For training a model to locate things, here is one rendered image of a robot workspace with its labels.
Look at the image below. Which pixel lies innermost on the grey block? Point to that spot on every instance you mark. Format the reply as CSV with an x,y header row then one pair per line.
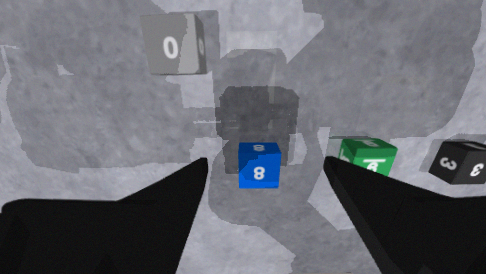
x,y
175,44

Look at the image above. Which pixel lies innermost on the blue block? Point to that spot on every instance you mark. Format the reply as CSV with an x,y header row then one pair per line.
x,y
259,165

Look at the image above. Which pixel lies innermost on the black block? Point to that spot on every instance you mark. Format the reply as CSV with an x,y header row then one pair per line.
x,y
460,163

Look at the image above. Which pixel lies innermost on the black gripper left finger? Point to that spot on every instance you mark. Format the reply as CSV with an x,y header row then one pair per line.
x,y
144,233

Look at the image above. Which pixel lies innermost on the green block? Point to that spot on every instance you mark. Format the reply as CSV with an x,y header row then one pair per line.
x,y
373,154

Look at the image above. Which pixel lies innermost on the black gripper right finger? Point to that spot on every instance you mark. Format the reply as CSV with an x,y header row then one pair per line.
x,y
407,229

